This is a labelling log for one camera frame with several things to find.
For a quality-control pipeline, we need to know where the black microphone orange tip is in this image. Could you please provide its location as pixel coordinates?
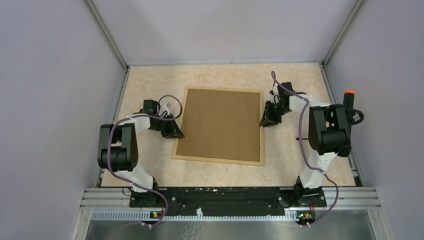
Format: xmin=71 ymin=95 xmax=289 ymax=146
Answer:
xmin=343 ymin=90 xmax=364 ymax=125

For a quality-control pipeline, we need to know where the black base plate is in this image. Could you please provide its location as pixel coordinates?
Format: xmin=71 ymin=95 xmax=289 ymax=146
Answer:
xmin=129 ymin=186 xmax=328 ymax=217

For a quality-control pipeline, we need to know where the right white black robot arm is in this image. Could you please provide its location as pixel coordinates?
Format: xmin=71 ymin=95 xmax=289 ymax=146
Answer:
xmin=259 ymin=82 xmax=363 ymax=206

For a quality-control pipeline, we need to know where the black mini tripod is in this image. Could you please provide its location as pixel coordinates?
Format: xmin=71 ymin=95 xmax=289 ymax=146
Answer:
xmin=295 ymin=137 xmax=309 ymax=141

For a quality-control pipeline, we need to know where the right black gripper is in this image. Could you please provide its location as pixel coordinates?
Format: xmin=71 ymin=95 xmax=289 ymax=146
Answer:
xmin=259 ymin=101 xmax=290 ymax=128

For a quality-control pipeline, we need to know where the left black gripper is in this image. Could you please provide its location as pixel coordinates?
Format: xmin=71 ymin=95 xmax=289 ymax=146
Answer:
xmin=150 ymin=113 xmax=185 ymax=139

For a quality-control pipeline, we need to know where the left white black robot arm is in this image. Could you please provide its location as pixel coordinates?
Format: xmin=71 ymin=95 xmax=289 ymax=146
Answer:
xmin=97 ymin=99 xmax=185 ymax=207

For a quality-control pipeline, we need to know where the brown backing board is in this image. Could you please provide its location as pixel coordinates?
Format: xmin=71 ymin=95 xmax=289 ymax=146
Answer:
xmin=175 ymin=88 xmax=262 ymax=163

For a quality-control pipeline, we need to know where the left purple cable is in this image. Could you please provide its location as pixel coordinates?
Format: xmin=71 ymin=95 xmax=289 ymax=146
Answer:
xmin=105 ymin=94 xmax=184 ymax=229

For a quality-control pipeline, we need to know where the purple cable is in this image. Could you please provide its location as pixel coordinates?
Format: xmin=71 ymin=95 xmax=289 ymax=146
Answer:
xmin=105 ymin=94 xmax=184 ymax=229
xmin=270 ymin=70 xmax=340 ymax=228

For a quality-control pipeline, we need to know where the light wooden picture frame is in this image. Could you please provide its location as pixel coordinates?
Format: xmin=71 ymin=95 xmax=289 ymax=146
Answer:
xmin=171 ymin=86 xmax=266 ymax=167

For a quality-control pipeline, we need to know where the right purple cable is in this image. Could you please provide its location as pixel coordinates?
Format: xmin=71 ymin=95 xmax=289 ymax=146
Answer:
xmin=270 ymin=70 xmax=340 ymax=228

